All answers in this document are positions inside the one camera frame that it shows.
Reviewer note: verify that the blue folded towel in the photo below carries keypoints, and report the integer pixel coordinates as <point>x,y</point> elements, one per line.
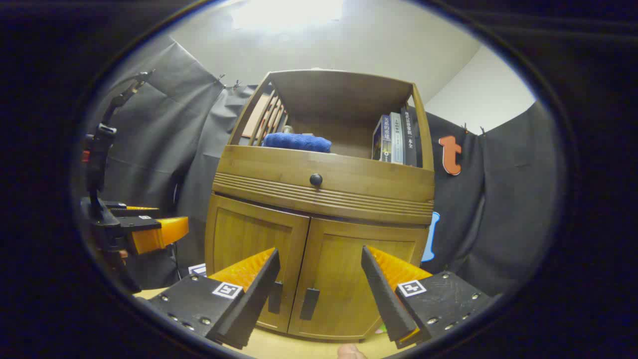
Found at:
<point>296,142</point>

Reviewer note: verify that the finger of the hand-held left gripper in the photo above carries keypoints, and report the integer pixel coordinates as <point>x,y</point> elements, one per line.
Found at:
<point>142,209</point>
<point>159,234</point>

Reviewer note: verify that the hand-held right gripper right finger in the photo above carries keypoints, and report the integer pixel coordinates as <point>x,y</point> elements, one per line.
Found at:
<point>386,304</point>

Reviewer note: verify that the wooden double-door shoe cabinet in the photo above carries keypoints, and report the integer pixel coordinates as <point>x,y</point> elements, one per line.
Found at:
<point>349,184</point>

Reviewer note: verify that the blue book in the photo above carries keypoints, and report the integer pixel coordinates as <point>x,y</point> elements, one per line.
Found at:
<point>383,139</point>

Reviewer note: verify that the printed board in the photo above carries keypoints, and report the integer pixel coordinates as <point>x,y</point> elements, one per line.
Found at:
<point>198,269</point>

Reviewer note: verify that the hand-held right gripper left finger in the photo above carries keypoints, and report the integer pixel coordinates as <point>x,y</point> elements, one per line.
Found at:
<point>254,304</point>

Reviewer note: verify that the black round drawer knob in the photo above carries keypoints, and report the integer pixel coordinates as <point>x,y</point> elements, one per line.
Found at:
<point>316,180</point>

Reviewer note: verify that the wooden shoe cabinet door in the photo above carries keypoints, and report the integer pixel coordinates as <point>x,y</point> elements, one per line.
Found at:
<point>344,269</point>
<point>244,234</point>

